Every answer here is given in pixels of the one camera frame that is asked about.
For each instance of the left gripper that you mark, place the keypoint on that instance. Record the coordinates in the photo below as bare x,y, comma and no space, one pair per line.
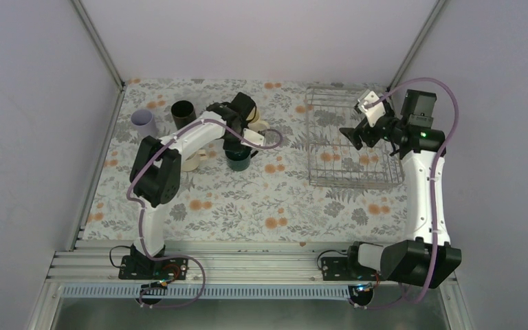
227,145

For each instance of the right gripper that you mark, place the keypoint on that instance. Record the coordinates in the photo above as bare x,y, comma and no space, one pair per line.
353,135

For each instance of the dark green mug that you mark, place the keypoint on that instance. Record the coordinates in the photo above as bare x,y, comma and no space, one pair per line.
240,160

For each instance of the cream ribbed mug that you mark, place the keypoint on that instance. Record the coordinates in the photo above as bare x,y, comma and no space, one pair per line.
255,121

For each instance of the beige white mug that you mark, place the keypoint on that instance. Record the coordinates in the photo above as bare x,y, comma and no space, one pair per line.
193,162

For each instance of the black mug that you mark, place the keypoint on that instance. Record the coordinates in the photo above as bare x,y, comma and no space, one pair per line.
183,113

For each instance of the lilac plastic cup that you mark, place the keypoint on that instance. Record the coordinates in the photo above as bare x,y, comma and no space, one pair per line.
144,123

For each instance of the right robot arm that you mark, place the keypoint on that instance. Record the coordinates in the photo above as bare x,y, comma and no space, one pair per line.
425,256

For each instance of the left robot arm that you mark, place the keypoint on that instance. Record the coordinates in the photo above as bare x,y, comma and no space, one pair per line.
155,174

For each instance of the floral table mat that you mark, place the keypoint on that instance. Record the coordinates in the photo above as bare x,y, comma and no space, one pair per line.
313,187

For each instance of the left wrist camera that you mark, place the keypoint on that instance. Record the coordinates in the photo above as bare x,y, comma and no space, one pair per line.
252,138

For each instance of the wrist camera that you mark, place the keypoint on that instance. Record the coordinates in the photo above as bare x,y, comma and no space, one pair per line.
372,109
252,138

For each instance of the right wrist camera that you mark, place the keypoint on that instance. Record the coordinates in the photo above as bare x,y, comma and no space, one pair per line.
372,109

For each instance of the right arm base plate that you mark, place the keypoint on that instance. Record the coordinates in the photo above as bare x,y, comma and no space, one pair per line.
340,269

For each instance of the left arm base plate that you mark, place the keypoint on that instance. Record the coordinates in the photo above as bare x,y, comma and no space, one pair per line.
135,268

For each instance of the aluminium front rail frame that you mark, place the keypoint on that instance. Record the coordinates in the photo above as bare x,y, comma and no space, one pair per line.
235,285

